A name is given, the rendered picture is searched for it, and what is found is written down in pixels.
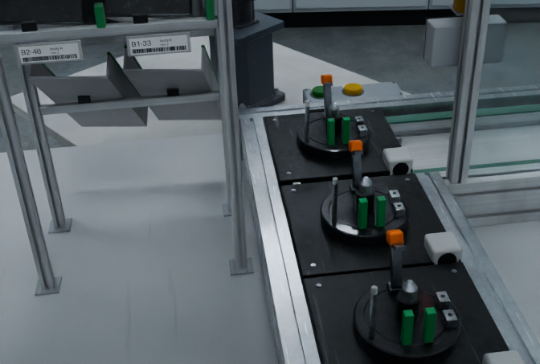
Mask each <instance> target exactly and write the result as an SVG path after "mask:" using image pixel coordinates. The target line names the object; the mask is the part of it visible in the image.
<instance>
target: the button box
mask: <svg viewBox="0 0 540 364"><path fill-rule="evenodd" d="M360 85H361V86H362V93H360V94H358V95H348V94H346V93H344V86H345V85H342V86H337V87H331V94H332V101H335V100H353V99H363V98H373V97H383V96H401V95H403V92H402V91H401V89H400V88H399V86H398V85H397V83H396V82H394V81H393V82H386V83H376V84H360ZM312 89H313V88H308V89H307V88H306V89H303V104H305V101H306V100H309V103H316V102H324V97H323V98H319V97H315V96H313V95H312Z"/></svg>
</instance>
